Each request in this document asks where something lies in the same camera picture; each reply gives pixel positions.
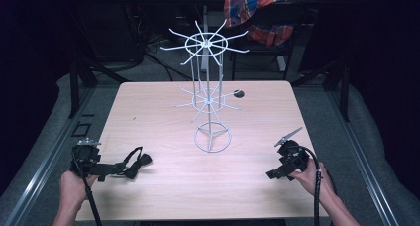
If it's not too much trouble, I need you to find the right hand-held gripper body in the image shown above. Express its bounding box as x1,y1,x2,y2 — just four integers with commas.
273,126,311,174

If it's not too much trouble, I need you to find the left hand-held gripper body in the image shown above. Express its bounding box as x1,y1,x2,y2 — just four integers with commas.
69,137,102,179

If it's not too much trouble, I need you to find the black bow tie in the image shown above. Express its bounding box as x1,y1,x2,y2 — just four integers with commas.
116,146,154,180

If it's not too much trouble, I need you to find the person's right hand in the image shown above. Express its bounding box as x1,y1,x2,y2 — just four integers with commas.
288,158,332,198

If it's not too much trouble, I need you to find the person's left hand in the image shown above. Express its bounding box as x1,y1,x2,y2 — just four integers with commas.
59,169,99,204

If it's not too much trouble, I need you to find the black metal stand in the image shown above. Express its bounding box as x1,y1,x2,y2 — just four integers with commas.
290,58,352,123
65,51,130,120

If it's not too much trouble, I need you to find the black chair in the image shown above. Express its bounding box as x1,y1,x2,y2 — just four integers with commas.
229,0,303,82

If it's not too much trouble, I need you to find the plaid cloth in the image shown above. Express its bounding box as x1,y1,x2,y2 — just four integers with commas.
223,0,295,49

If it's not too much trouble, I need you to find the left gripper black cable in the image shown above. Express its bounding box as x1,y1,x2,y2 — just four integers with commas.
70,151,104,226

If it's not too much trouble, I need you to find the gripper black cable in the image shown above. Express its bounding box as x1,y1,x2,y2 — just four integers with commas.
296,145,324,226
70,151,104,226

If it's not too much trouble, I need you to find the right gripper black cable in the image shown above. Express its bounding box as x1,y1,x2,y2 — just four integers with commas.
296,145,324,226

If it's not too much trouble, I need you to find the metal floor rail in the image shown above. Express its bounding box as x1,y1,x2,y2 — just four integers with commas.
325,88,402,226
3,86,97,226

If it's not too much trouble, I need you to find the white wire display rack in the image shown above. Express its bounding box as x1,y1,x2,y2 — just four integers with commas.
159,19,251,154

